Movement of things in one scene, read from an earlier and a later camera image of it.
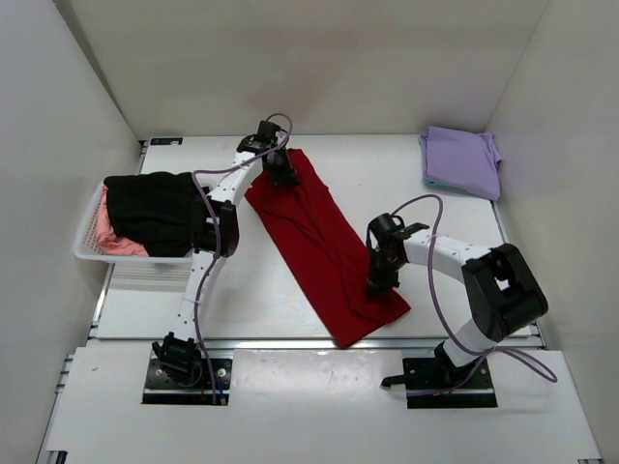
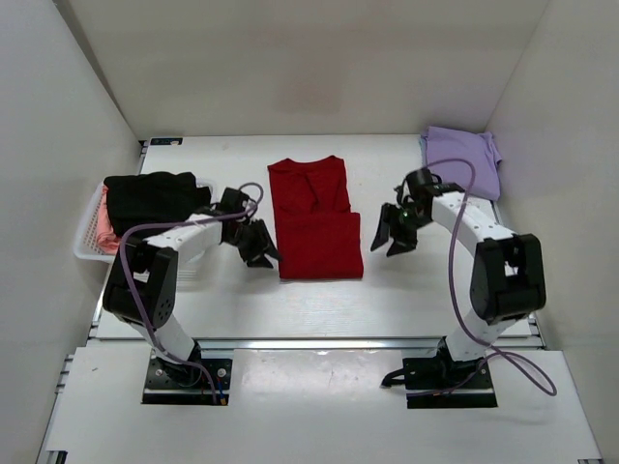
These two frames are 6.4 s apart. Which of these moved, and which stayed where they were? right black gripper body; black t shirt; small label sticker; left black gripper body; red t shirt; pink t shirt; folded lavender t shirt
Moved: red t shirt; left black gripper body; right black gripper body
Stayed: folded lavender t shirt; small label sticker; black t shirt; pink t shirt
